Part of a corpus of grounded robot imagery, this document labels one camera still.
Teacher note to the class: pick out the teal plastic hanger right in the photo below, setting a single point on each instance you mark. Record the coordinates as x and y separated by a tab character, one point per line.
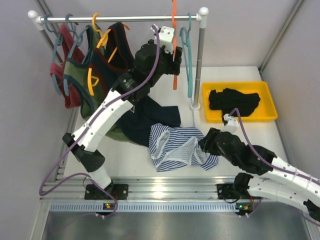
184	35

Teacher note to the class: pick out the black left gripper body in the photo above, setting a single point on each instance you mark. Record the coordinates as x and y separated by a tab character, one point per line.
176	61

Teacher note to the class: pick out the yellow plastic tray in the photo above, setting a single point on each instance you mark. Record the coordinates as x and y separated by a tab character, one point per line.
265	111

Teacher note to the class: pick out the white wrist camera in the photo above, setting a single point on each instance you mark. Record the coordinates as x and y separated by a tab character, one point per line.
166	37
230	123

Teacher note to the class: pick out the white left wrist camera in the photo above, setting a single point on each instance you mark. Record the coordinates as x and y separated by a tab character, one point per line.
166	37

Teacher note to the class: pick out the black folded garment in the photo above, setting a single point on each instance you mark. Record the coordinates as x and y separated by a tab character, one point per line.
229	99

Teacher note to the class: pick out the teal hanger under maroon top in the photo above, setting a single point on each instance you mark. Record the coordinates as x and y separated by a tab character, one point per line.
55	55

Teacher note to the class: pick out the teal hanger under green top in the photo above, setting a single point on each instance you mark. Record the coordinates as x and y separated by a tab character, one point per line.
79	38

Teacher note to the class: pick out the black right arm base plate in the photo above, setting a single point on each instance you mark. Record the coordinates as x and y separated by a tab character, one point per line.
225	191

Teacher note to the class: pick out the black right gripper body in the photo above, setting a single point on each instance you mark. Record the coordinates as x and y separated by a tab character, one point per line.
211	146

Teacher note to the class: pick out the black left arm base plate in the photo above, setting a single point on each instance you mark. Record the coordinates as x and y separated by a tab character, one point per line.
117	191

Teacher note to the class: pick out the blue white striped tank top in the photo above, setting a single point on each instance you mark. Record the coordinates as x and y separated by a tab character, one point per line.
172	148

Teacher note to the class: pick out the orange plastic hanger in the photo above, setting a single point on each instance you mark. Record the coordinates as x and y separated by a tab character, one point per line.
174	25

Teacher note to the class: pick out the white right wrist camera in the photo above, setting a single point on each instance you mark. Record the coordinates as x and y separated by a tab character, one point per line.
230	123

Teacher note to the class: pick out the yellow plastic hanger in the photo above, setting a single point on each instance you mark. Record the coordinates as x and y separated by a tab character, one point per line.
111	57

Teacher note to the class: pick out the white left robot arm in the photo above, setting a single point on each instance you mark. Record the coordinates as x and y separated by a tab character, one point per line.
93	162

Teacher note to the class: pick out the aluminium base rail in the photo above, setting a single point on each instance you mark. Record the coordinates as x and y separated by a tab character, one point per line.
155	194

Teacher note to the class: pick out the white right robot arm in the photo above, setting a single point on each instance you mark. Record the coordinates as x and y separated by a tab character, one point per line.
264	174

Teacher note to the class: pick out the green tank top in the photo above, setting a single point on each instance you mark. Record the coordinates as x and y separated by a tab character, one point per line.
77	72

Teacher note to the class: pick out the maroon tank top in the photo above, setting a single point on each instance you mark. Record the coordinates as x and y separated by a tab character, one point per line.
74	98

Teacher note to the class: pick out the silver white clothes rack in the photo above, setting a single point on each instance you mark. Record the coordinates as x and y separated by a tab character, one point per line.
201	17

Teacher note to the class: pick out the navy basketball tank top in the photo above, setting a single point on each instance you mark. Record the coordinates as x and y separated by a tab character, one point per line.
127	104

